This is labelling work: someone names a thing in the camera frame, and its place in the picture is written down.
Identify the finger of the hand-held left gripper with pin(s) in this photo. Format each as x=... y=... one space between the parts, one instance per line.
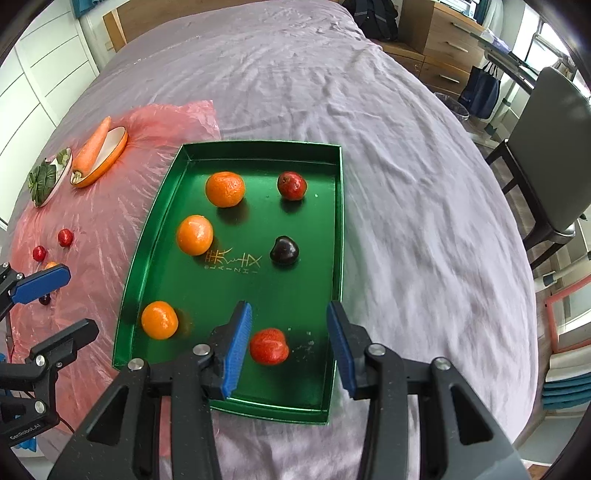
x=41 y=281
x=69 y=339

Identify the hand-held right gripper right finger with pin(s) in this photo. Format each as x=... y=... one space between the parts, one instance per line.
x=341 y=355

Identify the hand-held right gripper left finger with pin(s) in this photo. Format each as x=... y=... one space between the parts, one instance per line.
x=238 y=350

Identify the orange mandarin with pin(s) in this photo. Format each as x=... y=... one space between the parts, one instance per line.
x=225 y=188
x=195 y=235
x=51 y=265
x=159 y=320

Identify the dark purple plum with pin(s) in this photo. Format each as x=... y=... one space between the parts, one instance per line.
x=284 y=249
x=45 y=300

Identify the green tray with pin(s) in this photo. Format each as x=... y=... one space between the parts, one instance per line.
x=295 y=295

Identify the white plate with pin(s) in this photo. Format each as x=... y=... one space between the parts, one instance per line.
x=54 y=187

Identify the bok choy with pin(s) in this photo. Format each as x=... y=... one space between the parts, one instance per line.
x=42 y=180

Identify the pink plastic sheet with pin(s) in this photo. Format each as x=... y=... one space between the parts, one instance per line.
x=115 y=207

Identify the carrot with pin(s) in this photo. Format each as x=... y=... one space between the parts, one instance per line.
x=90 y=150

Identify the orange plate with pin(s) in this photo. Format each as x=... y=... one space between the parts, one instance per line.
x=114 y=145

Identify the white wardrobe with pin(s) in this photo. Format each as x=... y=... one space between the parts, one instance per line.
x=37 y=92

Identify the pink framed panel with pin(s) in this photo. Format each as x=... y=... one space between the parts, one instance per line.
x=551 y=323

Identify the teal folded cloths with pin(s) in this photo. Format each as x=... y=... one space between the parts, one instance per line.
x=568 y=383

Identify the wooden headboard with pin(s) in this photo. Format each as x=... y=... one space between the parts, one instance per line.
x=124 y=23

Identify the waste bin with liner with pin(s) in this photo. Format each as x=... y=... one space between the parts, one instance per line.
x=450 y=105

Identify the teal curtain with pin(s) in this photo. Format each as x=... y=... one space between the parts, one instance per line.
x=483 y=9
x=90 y=5

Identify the grey office chair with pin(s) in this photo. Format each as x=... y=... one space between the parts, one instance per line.
x=549 y=161

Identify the dark blue tote bag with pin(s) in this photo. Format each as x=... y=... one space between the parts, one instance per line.
x=480 y=92

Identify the wooden drawer cabinet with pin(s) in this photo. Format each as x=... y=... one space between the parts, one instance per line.
x=443 y=41

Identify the black backpack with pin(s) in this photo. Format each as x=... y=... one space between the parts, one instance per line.
x=374 y=18

